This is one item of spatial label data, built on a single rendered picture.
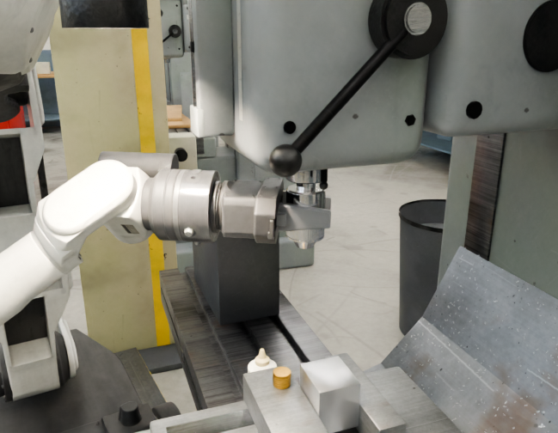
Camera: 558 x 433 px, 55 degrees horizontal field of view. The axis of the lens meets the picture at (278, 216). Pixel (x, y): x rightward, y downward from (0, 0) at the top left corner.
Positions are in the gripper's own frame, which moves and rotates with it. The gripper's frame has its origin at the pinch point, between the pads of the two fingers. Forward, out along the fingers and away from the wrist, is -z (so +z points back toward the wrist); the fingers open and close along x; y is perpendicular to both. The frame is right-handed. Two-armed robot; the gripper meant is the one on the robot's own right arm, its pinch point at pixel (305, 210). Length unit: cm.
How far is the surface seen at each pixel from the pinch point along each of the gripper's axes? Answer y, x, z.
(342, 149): -9.5, -9.2, -3.7
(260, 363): 22.4, 0.6, 5.5
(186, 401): 125, 120, 51
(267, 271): 22.1, 29.6, 7.7
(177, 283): 32, 43, 29
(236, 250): 17.0, 27.0, 13.0
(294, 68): -17.2, -11.4, 1.1
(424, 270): 83, 171, -50
